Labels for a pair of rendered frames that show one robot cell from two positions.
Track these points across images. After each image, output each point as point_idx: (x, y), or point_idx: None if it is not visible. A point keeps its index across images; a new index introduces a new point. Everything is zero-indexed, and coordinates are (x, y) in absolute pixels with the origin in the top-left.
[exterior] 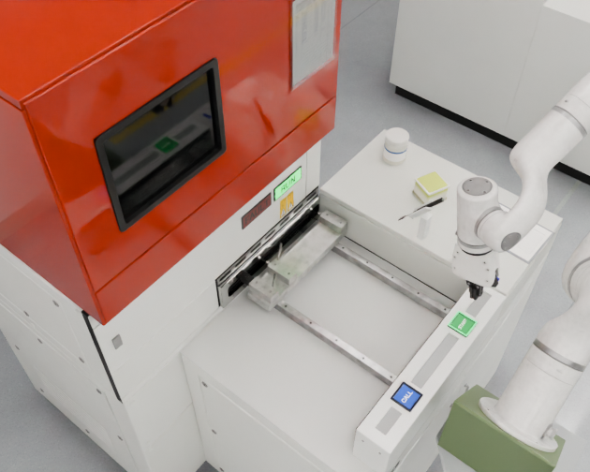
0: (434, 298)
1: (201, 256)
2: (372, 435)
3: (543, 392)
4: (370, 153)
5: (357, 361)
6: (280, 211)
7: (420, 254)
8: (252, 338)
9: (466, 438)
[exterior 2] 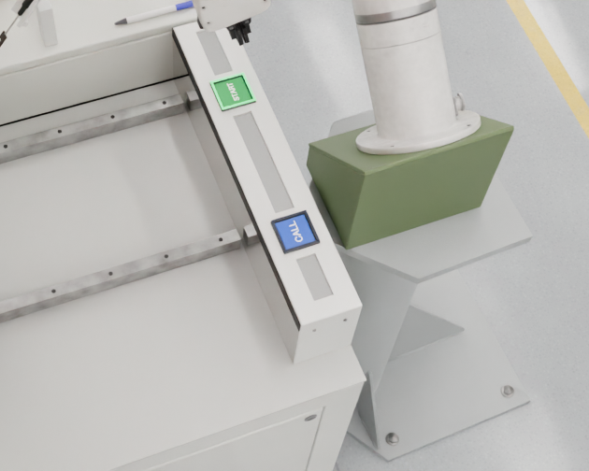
0: (128, 105)
1: None
2: (323, 311)
3: (430, 65)
4: None
5: (162, 269)
6: None
7: (71, 64)
8: (8, 395)
9: (389, 203)
